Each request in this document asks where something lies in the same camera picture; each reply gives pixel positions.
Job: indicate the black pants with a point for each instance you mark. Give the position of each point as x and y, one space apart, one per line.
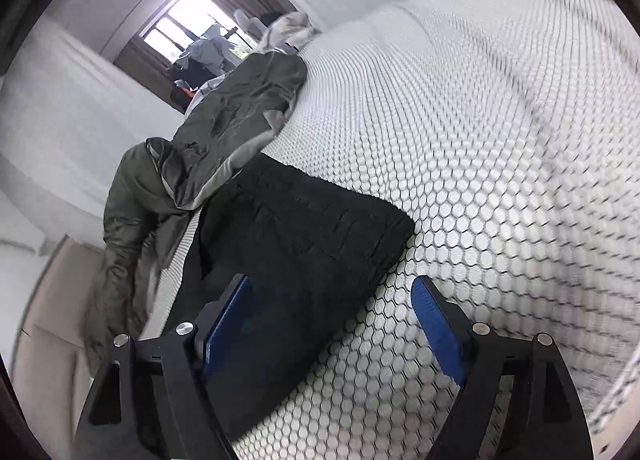
300 240

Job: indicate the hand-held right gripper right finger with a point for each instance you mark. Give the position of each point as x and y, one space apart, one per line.
440 330

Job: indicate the window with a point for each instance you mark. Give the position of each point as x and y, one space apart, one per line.
190 9

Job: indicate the white honeycomb mattress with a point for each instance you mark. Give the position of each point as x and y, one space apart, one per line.
450 139

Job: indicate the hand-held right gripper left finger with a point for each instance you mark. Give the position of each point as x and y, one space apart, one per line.
227 327

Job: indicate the white crumpled cloth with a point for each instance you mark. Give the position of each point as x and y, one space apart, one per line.
287 29

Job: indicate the grey-green duvet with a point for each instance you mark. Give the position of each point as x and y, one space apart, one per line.
225 119

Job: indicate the small orange-red object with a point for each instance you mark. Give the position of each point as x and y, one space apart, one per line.
182 88

